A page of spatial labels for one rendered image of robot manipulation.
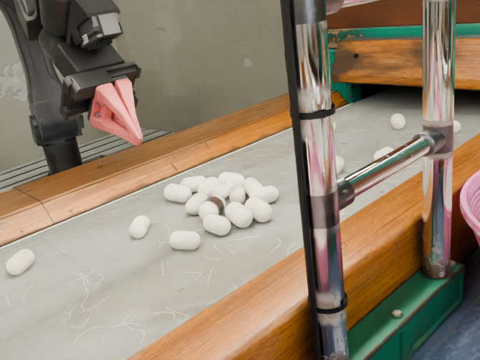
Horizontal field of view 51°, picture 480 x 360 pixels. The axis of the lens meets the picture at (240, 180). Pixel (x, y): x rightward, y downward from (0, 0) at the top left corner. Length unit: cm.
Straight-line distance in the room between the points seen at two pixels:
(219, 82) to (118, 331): 204
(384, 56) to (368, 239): 48
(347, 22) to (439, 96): 57
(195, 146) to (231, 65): 158
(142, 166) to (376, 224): 36
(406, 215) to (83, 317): 29
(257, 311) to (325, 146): 13
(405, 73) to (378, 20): 13
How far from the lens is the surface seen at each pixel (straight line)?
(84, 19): 63
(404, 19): 91
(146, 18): 272
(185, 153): 73
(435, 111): 42
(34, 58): 97
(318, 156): 29
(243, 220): 51
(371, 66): 88
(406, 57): 85
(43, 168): 114
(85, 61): 66
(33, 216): 63
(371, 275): 42
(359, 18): 96
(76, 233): 59
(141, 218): 54
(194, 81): 252
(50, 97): 96
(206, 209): 54
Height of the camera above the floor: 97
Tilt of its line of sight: 21 degrees down
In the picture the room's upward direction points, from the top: 8 degrees counter-clockwise
